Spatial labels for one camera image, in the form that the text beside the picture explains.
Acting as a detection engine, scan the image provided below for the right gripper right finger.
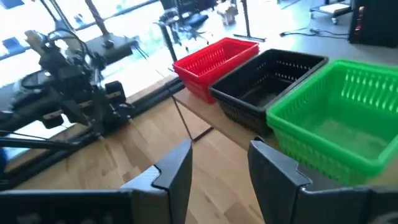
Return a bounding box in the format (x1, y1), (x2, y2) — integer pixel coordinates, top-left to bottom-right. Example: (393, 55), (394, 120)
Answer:
(248, 139), (398, 224)

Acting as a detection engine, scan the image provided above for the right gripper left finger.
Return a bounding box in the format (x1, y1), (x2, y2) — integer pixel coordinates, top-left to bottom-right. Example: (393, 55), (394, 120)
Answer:
(0, 139), (193, 224)

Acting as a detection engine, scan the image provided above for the green plastic basket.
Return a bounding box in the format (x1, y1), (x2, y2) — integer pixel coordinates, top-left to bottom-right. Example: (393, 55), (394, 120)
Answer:
(266, 58), (398, 175)
(270, 124), (374, 180)
(275, 130), (371, 187)

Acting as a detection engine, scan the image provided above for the black plastic basket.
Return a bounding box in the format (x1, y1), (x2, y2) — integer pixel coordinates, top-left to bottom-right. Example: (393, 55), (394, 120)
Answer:
(217, 99), (274, 137)
(214, 95), (271, 121)
(210, 49), (330, 116)

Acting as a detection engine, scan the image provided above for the wooden shelf with black legs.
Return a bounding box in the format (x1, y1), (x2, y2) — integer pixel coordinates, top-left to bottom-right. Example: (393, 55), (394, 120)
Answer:
(157, 21), (398, 187)

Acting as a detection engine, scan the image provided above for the grey desk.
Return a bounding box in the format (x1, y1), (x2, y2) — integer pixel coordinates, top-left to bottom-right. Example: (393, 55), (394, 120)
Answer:
(83, 32), (141, 66)

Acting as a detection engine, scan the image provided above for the black office chair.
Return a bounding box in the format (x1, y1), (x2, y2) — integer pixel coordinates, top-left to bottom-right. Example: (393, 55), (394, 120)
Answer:
(158, 0), (210, 43)

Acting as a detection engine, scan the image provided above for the black pole stand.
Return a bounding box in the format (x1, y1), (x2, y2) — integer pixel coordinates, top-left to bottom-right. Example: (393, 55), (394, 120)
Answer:
(233, 0), (267, 43)

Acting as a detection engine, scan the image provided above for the brown box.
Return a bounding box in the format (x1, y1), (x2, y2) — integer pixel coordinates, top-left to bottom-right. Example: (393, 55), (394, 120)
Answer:
(216, 1), (238, 26)

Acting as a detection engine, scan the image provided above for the white wheeled cart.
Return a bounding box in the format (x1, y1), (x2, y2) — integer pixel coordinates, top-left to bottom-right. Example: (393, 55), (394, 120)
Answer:
(309, 0), (354, 25)

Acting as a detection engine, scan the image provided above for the black floor cable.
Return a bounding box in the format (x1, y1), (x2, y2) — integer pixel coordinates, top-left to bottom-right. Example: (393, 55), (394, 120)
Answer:
(279, 27), (349, 40)

